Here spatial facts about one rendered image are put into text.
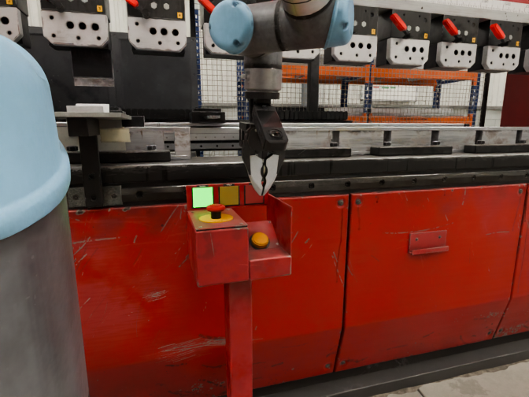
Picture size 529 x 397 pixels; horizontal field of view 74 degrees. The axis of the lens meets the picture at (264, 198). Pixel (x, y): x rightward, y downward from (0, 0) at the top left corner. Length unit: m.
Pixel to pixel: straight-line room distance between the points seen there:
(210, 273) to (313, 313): 0.56
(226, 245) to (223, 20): 0.40
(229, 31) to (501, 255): 1.31
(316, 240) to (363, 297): 0.28
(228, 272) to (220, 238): 0.07
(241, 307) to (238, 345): 0.09
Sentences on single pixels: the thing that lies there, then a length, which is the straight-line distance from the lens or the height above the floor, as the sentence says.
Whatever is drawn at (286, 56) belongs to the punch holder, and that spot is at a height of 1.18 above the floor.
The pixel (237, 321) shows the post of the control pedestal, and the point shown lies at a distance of 0.84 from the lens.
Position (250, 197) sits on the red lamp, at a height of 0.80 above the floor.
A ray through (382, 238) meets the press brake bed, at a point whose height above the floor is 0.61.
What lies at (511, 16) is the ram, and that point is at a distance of 1.66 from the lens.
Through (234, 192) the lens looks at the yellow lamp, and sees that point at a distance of 0.83.
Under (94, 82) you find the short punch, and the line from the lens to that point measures 1.11.
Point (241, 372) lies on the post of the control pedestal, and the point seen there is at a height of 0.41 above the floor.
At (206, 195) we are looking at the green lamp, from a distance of 0.82.
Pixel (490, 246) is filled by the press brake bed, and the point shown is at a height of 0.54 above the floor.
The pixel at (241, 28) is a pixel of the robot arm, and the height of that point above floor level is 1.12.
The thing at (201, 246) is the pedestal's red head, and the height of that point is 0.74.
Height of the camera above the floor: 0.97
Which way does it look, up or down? 12 degrees down
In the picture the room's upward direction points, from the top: straight up
